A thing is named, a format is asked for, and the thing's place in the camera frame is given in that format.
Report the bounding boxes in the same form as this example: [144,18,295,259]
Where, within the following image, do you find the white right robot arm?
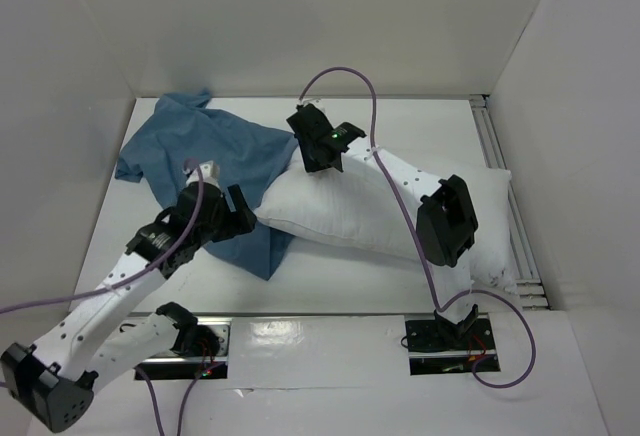
[287,102,478,348]

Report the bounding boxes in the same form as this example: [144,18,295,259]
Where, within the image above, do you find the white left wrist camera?
[185,161,220,188]

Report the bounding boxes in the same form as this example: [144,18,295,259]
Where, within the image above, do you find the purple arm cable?
[298,65,539,387]
[0,157,211,436]

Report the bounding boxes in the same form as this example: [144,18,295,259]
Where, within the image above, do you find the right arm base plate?
[400,317,500,376]

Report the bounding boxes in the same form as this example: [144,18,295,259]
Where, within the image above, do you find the white pillow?
[255,151,516,294]

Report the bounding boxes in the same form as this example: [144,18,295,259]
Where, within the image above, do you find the aluminium frame rail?
[468,93,551,311]

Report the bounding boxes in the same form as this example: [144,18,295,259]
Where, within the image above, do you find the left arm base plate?
[140,317,231,381]

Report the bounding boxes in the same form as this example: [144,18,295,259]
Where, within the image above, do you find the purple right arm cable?
[298,65,539,387]

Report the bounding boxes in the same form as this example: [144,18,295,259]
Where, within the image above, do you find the blue fabric pillowcase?
[115,92,297,280]

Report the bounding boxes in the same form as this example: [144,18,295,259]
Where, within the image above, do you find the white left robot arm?
[1,182,256,433]

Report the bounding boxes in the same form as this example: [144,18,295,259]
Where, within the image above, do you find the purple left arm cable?
[0,157,211,436]

